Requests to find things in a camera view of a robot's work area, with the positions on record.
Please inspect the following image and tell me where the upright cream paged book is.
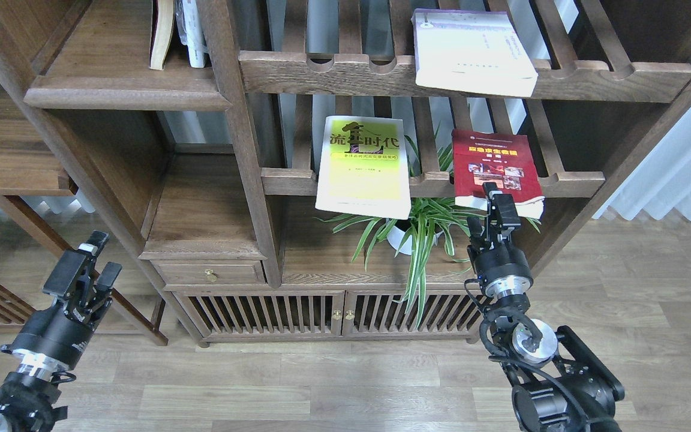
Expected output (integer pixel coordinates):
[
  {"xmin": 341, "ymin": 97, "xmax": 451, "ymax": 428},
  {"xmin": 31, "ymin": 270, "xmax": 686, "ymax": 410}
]
[{"xmin": 150, "ymin": 0, "xmax": 175, "ymax": 70}]

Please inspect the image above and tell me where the brass drawer knob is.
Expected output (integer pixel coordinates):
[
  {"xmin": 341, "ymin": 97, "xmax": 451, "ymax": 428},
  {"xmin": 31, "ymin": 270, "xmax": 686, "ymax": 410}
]
[{"xmin": 204, "ymin": 269, "xmax": 218, "ymax": 283}]

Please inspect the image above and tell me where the white purple cover book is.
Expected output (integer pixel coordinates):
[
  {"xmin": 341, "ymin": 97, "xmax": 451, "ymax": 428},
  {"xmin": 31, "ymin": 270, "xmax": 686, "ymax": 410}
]
[{"xmin": 412, "ymin": 8, "xmax": 538, "ymax": 98}]

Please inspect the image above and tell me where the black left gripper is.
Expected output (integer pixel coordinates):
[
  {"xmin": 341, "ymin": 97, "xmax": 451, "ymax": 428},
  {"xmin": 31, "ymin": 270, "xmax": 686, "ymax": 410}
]
[{"xmin": 1, "ymin": 232, "xmax": 122, "ymax": 381}]

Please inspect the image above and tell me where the upright white book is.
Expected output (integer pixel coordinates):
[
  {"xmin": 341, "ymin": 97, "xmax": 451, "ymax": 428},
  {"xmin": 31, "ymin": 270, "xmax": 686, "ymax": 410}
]
[{"xmin": 181, "ymin": 1, "xmax": 208, "ymax": 68}]

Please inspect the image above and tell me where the white curtain right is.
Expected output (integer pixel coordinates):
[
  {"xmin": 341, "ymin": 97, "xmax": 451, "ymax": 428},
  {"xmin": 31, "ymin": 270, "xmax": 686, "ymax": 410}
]
[{"xmin": 593, "ymin": 107, "xmax": 691, "ymax": 221}]

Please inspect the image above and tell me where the white plant pot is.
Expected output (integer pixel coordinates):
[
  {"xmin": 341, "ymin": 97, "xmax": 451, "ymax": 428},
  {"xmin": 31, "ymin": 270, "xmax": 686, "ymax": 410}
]
[{"xmin": 386, "ymin": 218, "xmax": 443, "ymax": 255}]

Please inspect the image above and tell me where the red cover book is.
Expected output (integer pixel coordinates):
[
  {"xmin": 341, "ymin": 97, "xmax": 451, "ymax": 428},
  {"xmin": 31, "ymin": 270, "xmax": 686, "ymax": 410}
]
[{"xmin": 452, "ymin": 129, "xmax": 545, "ymax": 219}]

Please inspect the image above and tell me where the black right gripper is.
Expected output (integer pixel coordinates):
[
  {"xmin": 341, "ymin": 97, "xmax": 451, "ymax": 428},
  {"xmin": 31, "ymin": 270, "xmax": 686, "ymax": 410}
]
[{"xmin": 467, "ymin": 182, "xmax": 534, "ymax": 299}]

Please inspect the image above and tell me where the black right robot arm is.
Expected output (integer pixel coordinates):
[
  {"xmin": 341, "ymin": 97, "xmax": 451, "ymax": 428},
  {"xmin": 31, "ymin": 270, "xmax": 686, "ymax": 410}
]
[{"xmin": 468, "ymin": 182, "xmax": 624, "ymax": 431}]

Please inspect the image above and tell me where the yellow green cover book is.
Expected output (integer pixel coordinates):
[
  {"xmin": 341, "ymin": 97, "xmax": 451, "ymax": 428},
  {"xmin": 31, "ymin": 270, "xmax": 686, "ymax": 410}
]
[{"xmin": 315, "ymin": 115, "xmax": 411, "ymax": 220}]

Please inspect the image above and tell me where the dark wooden bookshelf unit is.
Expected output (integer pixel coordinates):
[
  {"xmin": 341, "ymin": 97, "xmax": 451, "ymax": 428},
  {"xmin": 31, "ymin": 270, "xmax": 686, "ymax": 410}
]
[{"xmin": 0, "ymin": 1, "xmax": 691, "ymax": 345}]

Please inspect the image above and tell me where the green spider plant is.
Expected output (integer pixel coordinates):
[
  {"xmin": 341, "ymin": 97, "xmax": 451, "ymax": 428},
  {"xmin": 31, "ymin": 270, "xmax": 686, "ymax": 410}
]
[{"xmin": 330, "ymin": 142, "xmax": 540, "ymax": 326}]

